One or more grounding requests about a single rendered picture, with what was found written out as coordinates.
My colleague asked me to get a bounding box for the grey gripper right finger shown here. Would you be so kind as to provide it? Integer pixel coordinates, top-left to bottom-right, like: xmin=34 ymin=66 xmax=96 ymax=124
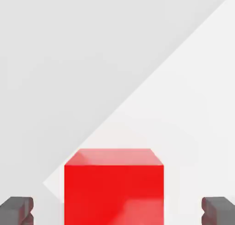
xmin=201 ymin=197 xmax=235 ymax=225

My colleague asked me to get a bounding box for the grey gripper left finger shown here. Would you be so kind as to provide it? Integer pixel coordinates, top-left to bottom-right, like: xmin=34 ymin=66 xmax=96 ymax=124
xmin=0 ymin=197 xmax=34 ymax=225

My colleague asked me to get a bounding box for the small red cube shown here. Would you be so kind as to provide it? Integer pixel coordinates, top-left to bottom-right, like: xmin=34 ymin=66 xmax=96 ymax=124
xmin=64 ymin=148 xmax=164 ymax=225

